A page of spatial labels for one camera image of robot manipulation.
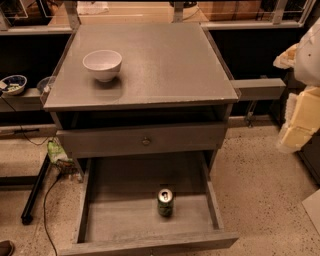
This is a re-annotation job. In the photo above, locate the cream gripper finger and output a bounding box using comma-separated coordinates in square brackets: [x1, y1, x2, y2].
[273, 44, 298, 69]
[276, 86, 320, 153]

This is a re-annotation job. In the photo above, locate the green soda can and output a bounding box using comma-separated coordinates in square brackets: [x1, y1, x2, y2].
[157, 189, 174, 217]

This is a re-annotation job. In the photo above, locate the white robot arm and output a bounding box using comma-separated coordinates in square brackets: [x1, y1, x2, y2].
[273, 18, 320, 153]

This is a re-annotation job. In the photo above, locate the closed grey top drawer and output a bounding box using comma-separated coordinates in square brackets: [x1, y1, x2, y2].
[57, 122, 226, 158]

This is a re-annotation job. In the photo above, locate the grey wooden drawer cabinet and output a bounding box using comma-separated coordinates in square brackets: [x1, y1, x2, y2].
[44, 23, 238, 172]

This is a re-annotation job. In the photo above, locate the round drawer knob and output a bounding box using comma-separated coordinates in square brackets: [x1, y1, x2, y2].
[142, 137, 151, 146]

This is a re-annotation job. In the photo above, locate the open grey middle drawer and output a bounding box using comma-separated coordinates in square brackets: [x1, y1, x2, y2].
[59, 152, 239, 256]

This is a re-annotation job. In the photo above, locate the white ceramic bowl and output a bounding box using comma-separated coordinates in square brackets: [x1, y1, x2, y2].
[82, 50, 122, 82]

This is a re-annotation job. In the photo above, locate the clear glass bowl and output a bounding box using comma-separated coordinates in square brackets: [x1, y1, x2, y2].
[37, 76, 56, 93]

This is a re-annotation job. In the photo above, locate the green snack bag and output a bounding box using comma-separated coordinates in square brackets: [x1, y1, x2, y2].
[47, 140, 73, 167]

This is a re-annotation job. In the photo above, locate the grey left low shelf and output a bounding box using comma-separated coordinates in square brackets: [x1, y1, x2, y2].
[0, 88, 43, 112]

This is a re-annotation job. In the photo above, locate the blue patterned bowl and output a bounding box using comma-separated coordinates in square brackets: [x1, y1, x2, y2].
[0, 75, 27, 96]

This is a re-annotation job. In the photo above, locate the black metal bar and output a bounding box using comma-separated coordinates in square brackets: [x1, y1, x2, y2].
[21, 155, 50, 225]

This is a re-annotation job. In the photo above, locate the brown shoe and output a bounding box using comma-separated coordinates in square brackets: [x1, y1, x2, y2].
[0, 240, 14, 256]

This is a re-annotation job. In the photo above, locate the black floor cable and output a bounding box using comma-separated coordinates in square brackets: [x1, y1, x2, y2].
[42, 173, 64, 256]

